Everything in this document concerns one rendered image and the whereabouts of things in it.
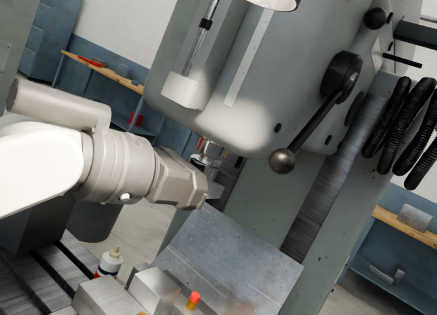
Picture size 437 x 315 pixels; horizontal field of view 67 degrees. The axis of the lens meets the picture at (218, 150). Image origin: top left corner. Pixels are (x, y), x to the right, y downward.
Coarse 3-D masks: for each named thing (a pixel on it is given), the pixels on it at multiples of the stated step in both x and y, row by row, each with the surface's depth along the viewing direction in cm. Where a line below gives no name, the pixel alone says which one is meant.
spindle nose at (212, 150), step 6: (198, 138) 48; (198, 144) 48; (204, 144) 47; (210, 144) 47; (216, 144) 47; (198, 150) 48; (204, 150) 47; (210, 150) 47; (216, 150) 47; (222, 150) 47; (210, 156) 47; (216, 156) 47; (222, 156) 48
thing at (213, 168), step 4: (192, 156) 49; (196, 156) 50; (192, 160) 48; (196, 160) 48; (200, 160) 48; (192, 164) 48; (196, 164) 48; (200, 164) 47; (204, 164) 47; (208, 164) 48; (212, 164) 49; (216, 164) 50; (200, 168) 47; (204, 168) 47; (208, 168) 48; (212, 168) 48; (216, 168) 48; (212, 172) 48; (216, 172) 49
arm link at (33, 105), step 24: (24, 96) 31; (48, 96) 32; (72, 96) 34; (0, 120) 35; (24, 120) 33; (48, 120) 34; (72, 120) 34; (96, 120) 36; (96, 144) 35; (120, 144) 37; (96, 168) 35; (120, 168) 36; (72, 192) 37; (96, 192) 36
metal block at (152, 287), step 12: (144, 276) 52; (156, 276) 54; (132, 288) 52; (144, 288) 51; (156, 288) 51; (168, 288) 52; (180, 288) 53; (144, 300) 50; (156, 300) 49; (168, 300) 52; (156, 312) 50; (168, 312) 54
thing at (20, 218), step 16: (32, 208) 63; (48, 208) 67; (64, 208) 72; (0, 224) 65; (16, 224) 64; (32, 224) 65; (48, 224) 69; (64, 224) 74; (0, 240) 66; (16, 240) 64; (32, 240) 67; (48, 240) 72
